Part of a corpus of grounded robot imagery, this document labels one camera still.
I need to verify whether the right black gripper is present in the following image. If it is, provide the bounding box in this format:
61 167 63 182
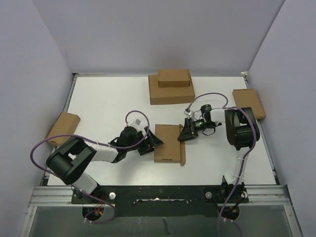
178 118 216 142

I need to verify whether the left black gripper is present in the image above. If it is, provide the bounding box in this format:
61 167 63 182
126 126 163 155

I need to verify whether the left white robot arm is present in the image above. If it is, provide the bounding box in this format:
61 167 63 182
46 126 164 203

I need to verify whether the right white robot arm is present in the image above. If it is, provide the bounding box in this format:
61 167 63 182
178 104 260 202

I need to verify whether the large closed cardboard box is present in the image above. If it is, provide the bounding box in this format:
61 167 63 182
148 75 195 105

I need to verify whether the small closed cardboard box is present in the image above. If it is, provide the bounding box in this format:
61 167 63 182
158 69 190 88

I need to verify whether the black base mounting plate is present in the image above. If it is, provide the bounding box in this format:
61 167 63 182
71 183 249 221

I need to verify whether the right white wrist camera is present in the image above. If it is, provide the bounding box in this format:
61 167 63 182
184 108 194 118

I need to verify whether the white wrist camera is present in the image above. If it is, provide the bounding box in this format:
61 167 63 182
127 119 141 131
184 108 194 118

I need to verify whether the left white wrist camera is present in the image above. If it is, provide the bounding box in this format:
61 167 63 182
127 119 141 131

